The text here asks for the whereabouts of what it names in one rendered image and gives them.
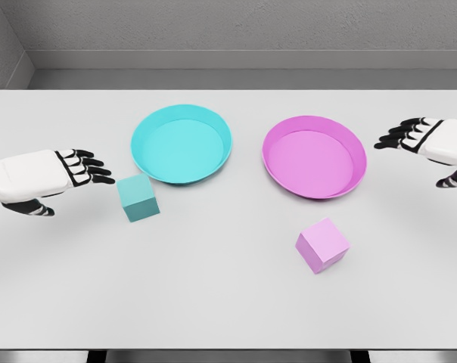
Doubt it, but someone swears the teal block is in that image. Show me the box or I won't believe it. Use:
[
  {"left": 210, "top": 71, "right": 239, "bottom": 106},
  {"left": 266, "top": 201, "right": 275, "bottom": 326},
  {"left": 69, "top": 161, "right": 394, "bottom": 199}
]
[{"left": 116, "top": 173, "right": 161, "bottom": 223}]

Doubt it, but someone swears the pink plate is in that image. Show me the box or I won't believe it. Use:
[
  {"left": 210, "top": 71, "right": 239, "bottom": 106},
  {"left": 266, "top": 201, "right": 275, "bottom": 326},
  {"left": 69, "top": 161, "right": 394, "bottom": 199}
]
[{"left": 261, "top": 115, "right": 368, "bottom": 200}]

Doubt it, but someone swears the pink block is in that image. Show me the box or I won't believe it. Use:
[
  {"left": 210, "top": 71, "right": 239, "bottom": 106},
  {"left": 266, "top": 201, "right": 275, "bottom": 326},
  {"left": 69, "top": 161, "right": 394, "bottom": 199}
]
[{"left": 294, "top": 217, "right": 353, "bottom": 275}]

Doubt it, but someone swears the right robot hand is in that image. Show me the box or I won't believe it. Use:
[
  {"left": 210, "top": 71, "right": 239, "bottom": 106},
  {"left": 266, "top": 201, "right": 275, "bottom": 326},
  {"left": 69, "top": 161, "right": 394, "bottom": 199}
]
[{"left": 373, "top": 116, "right": 457, "bottom": 189}]

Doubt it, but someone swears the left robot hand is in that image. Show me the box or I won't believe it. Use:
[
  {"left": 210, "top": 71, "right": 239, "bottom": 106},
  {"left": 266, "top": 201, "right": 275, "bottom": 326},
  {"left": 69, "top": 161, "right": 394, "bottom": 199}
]
[{"left": 0, "top": 148, "right": 115, "bottom": 218}]

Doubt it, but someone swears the cyan plate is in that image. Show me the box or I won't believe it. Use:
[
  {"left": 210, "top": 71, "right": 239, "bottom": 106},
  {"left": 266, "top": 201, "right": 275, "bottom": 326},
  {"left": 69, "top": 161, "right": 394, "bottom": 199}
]
[{"left": 130, "top": 104, "right": 234, "bottom": 186}]

